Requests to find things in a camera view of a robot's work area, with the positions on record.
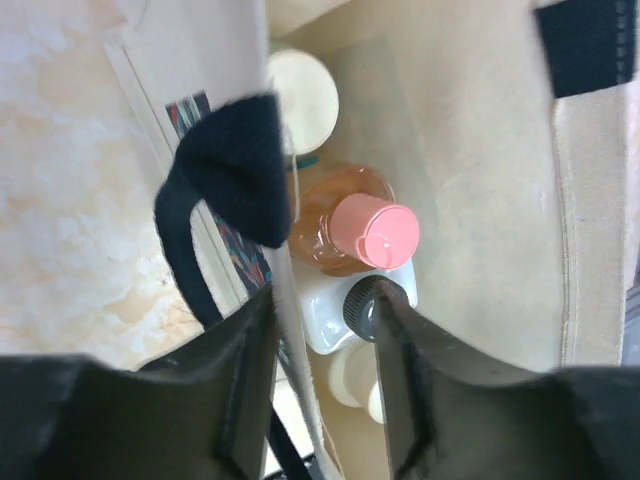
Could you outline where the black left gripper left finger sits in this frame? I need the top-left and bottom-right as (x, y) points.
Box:
(1, 288), (278, 479)

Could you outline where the green bottle beige cap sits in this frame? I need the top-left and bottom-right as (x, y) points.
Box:
(267, 48), (339, 168)

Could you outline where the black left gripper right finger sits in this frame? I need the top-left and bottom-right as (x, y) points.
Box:
(374, 280), (639, 479)

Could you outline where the orange lotion bottle pink cap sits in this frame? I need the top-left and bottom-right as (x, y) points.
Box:
(288, 160), (420, 277)

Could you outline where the white bottle grey cap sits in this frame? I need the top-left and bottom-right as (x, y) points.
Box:
(293, 259), (418, 355)

